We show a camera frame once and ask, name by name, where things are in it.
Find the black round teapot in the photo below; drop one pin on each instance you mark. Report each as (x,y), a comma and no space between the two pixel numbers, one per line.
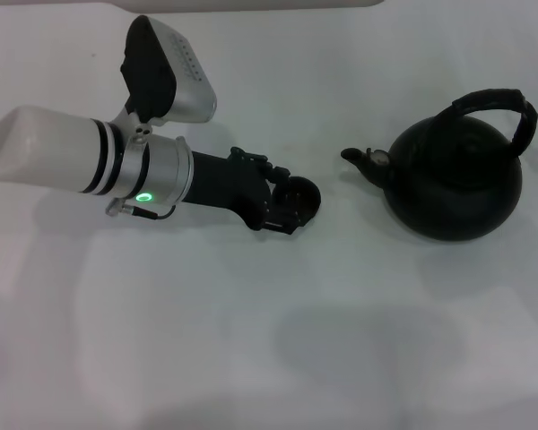
(448,192)

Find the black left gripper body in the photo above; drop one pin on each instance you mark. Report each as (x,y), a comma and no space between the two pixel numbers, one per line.
(228,188)

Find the white tablecloth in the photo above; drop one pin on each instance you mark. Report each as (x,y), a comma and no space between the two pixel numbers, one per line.
(251,291)

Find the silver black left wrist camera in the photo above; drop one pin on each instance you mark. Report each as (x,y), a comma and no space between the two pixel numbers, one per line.
(152,76)

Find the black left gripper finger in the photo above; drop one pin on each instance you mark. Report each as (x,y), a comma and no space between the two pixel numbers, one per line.
(284,219)
(280,175)

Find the black small teacup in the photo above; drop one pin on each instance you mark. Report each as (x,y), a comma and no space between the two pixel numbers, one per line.
(310,197)

